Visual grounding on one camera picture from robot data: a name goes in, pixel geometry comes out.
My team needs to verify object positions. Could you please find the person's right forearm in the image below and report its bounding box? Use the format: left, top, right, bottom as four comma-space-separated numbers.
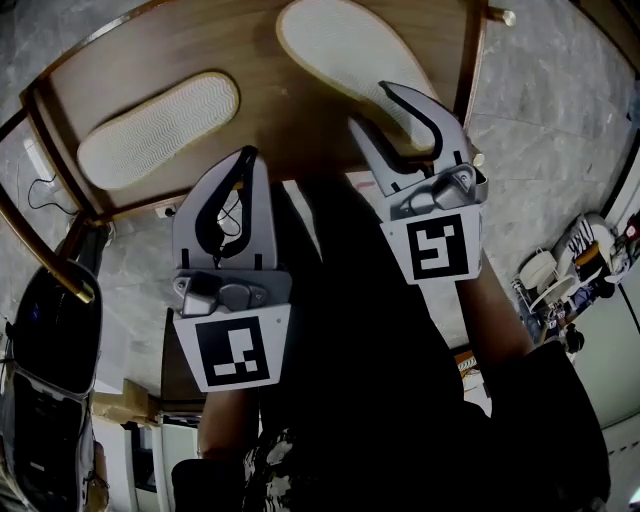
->
452, 252, 537, 401

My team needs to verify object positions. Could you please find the pile of household items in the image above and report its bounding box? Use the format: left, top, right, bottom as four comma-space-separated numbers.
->
511, 211, 640, 347

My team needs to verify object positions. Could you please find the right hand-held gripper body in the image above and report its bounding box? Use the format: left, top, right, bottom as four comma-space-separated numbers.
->
379, 162, 489, 287

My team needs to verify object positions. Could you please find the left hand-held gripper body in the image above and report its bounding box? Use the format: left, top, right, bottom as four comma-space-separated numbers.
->
172, 268, 294, 394

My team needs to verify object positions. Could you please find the black floor cable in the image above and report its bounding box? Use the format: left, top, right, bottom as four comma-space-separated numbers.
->
26, 171, 82, 217

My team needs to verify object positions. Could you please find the person's dark clothed body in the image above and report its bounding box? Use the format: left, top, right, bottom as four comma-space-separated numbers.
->
169, 172, 612, 512

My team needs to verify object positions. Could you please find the wooden trolley with gold frame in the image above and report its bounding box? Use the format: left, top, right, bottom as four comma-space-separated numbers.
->
0, 0, 518, 306

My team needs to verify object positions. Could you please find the dark wooden cabinet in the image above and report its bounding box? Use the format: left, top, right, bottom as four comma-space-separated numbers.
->
159, 319, 209, 412

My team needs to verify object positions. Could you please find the cardboard box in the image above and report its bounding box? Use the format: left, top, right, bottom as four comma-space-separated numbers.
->
91, 378, 162, 427

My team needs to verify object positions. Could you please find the white appliance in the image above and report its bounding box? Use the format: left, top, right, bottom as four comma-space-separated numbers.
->
92, 414, 202, 512

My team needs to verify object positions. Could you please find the white slipper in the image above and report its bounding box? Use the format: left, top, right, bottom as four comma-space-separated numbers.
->
275, 0, 442, 154
76, 71, 242, 192

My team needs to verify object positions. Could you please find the person's left forearm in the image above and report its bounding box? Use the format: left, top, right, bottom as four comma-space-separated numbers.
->
197, 387, 262, 462

